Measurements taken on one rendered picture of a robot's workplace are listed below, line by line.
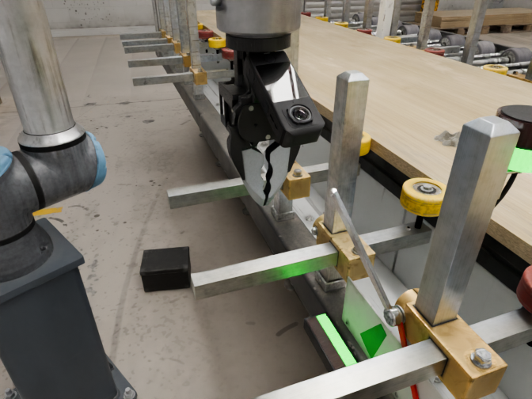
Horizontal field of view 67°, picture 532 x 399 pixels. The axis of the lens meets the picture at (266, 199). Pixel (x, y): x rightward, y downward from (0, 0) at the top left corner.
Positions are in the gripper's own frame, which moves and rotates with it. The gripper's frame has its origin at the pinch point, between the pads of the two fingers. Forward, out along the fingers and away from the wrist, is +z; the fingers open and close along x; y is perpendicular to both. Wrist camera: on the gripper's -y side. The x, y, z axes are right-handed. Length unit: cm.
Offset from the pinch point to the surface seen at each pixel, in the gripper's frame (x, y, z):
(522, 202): -43.9, -4.0, 7.9
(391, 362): -7.6, -19.8, 11.9
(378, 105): -50, 46, 8
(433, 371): -12.4, -21.5, 13.6
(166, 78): -6, 129, 17
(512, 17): -678, 537, 73
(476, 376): -14.5, -24.9, 10.9
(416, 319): -14.0, -15.8, 11.5
